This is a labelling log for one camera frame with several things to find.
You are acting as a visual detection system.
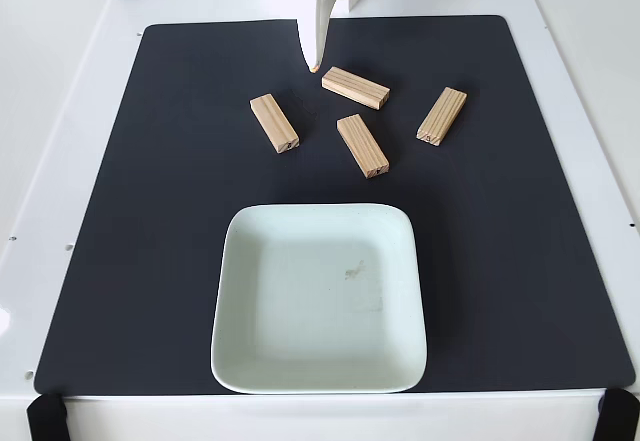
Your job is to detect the grooved wooden block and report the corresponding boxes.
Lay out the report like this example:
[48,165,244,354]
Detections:
[321,66,391,111]
[249,93,301,155]
[336,113,391,180]
[415,86,469,149]

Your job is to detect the pale green square plate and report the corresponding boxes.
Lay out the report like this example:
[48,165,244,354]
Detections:
[209,203,429,395]

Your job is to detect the black rubber mat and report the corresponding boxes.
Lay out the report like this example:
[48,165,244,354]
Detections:
[32,14,636,396]

